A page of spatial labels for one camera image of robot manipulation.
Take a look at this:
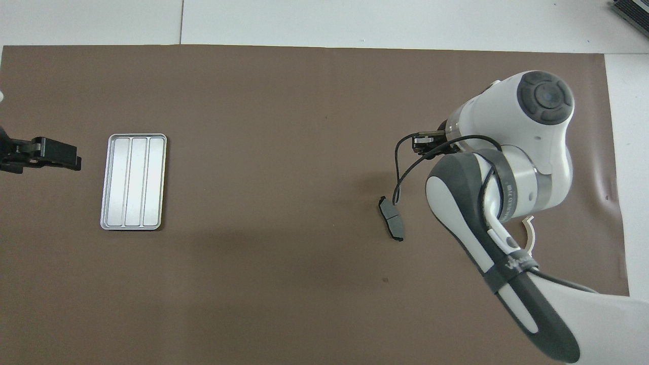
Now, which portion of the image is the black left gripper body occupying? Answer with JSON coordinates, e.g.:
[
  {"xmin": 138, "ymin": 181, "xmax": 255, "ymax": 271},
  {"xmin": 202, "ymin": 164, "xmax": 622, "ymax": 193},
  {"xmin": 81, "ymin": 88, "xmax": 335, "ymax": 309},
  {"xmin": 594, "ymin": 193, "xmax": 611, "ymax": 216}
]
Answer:
[{"xmin": 0, "ymin": 127, "xmax": 32, "ymax": 174}]

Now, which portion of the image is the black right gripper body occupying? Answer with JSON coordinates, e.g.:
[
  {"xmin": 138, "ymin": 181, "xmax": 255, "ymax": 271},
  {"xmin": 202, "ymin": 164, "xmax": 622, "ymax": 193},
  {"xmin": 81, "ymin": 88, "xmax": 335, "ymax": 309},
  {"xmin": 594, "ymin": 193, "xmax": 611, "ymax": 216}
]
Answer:
[{"xmin": 412, "ymin": 131, "xmax": 449, "ymax": 156}]

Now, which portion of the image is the silver metal tray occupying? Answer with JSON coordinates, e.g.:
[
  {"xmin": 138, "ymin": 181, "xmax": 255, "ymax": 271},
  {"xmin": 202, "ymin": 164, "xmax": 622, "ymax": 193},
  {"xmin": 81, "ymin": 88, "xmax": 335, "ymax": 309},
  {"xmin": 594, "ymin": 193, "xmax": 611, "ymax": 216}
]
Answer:
[{"xmin": 100, "ymin": 133, "xmax": 168, "ymax": 231}]

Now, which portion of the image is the dark grey brake pad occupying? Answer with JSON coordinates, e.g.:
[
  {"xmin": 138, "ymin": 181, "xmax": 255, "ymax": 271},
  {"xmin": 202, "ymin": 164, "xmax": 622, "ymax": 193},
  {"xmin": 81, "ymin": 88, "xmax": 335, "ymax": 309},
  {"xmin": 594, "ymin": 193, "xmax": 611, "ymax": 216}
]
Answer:
[{"xmin": 378, "ymin": 196, "xmax": 405, "ymax": 242}]

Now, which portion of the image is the white semicircular plastic clamp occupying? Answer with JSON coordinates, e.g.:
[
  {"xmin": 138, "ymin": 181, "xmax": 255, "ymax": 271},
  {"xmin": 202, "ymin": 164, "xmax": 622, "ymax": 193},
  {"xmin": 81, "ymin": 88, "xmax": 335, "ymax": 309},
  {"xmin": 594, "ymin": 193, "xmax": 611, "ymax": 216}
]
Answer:
[{"xmin": 521, "ymin": 215, "xmax": 536, "ymax": 255}]

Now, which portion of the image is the brown table mat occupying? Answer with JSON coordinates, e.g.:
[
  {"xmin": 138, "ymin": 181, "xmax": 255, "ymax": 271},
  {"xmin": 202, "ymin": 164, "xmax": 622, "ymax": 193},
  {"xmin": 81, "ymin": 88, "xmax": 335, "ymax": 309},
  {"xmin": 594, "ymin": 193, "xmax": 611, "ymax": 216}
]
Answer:
[{"xmin": 0, "ymin": 45, "xmax": 630, "ymax": 365}]

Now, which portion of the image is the black ribbed device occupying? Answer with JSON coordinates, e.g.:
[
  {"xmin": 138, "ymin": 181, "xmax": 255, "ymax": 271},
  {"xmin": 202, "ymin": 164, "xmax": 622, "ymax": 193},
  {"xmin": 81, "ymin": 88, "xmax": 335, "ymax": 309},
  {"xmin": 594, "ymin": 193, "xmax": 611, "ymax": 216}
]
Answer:
[{"xmin": 610, "ymin": 0, "xmax": 649, "ymax": 28}]

